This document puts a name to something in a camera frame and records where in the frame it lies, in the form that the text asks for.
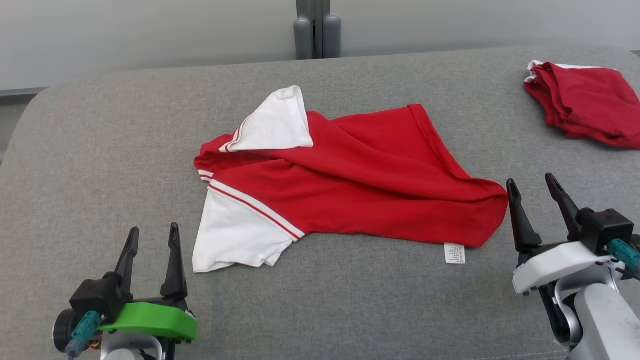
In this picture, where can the grey metal partition post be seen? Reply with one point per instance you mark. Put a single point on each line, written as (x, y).
(303, 35)

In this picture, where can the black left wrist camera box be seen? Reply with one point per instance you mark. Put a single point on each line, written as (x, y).
(95, 297)

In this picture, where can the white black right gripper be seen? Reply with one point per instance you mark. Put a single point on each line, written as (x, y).
(555, 265)

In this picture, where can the red and white polo shirt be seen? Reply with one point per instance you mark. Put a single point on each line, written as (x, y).
(360, 175)

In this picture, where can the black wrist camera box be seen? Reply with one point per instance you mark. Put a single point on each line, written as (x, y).
(605, 227)
(95, 297)

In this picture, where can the red shorts with elastic waistband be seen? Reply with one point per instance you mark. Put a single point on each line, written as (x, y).
(585, 100)

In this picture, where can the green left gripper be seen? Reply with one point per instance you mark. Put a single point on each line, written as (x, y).
(155, 320)

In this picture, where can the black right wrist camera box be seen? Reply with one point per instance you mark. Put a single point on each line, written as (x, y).
(605, 227)

